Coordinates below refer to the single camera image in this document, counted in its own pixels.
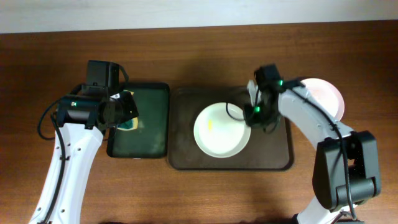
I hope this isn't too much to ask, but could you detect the green and yellow sponge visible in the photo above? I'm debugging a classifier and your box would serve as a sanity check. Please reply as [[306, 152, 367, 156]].
[[118, 100, 139, 131]]

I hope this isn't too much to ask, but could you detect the white plate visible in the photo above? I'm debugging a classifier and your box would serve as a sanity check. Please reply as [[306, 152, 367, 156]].
[[193, 102, 251, 159], [301, 78, 345, 121]]

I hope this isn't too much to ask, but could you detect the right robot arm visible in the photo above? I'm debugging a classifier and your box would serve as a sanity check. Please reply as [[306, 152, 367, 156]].
[[243, 64, 381, 223]]

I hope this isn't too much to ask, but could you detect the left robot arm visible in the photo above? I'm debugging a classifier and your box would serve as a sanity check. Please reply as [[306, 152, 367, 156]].
[[30, 60, 139, 223]]

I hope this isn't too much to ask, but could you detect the large brown serving tray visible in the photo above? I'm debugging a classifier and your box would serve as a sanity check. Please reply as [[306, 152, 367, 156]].
[[167, 86, 294, 171]]

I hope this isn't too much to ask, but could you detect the small black tray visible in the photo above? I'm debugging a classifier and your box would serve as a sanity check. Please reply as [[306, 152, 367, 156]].
[[106, 82, 170, 159]]

